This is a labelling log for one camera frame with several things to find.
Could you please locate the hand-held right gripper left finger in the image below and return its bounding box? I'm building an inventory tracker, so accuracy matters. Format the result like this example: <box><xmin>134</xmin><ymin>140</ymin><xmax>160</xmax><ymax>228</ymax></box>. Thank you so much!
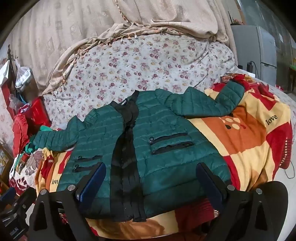
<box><xmin>28</xmin><ymin>162</ymin><xmax>107</xmax><ymax>241</ymax></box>

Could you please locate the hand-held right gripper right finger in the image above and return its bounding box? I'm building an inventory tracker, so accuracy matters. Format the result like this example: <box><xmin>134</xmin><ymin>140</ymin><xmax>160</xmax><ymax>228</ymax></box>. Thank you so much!
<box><xmin>195</xmin><ymin>162</ymin><xmax>274</xmax><ymax>241</ymax></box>

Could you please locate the green puffer jacket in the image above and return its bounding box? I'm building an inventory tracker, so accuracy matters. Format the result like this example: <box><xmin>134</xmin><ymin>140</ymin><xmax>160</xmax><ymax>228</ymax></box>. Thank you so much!
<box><xmin>32</xmin><ymin>80</ymin><xmax>245</xmax><ymax>222</ymax></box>

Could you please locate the red orange printed blanket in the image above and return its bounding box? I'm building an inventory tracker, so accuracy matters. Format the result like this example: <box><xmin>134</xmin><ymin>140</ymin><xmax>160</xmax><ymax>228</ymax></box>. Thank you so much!
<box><xmin>9</xmin><ymin>73</ymin><xmax>294</xmax><ymax>241</ymax></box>

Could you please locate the red cloth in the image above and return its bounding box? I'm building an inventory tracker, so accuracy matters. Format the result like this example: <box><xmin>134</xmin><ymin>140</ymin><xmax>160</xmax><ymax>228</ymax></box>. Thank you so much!
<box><xmin>13</xmin><ymin>97</ymin><xmax>52</xmax><ymax>158</ymax></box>

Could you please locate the floral quilt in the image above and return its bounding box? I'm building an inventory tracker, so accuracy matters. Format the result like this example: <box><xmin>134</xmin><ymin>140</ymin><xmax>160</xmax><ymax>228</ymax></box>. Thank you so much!
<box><xmin>43</xmin><ymin>32</ymin><xmax>236</xmax><ymax>130</ymax></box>

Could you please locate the clear plastic bag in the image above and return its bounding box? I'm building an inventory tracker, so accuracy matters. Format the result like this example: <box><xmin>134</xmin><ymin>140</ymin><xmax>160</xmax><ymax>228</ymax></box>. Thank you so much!
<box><xmin>15</xmin><ymin>66</ymin><xmax>33</xmax><ymax>90</ymax></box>

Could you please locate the grey refrigerator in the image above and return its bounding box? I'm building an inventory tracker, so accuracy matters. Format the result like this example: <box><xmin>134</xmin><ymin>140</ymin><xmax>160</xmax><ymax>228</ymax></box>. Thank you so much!
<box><xmin>231</xmin><ymin>24</ymin><xmax>278</xmax><ymax>87</ymax></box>

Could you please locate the beige patterned curtain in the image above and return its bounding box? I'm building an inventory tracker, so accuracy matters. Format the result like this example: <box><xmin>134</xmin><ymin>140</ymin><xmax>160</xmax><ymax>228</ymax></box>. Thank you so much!
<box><xmin>5</xmin><ymin>0</ymin><xmax>236</xmax><ymax>72</ymax></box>

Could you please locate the black cable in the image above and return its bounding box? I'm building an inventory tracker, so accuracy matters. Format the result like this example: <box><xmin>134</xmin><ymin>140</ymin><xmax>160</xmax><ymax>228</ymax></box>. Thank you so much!
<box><xmin>280</xmin><ymin>161</ymin><xmax>296</xmax><ymax>179</ymax></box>

